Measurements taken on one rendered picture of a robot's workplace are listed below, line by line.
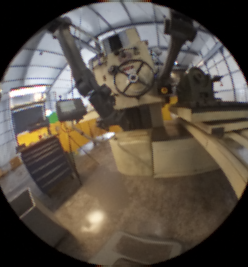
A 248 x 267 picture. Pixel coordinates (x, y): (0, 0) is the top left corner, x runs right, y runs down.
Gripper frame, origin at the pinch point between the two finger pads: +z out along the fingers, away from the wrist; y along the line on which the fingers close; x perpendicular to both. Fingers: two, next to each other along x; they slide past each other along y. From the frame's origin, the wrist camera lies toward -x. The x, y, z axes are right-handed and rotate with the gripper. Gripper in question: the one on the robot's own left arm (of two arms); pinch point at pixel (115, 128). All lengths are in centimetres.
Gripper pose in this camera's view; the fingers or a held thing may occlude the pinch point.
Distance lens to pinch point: 44.4
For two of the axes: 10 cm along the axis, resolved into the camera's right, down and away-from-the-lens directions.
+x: -2.8, 7.5, -6.0
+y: -8.7, 0.7, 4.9
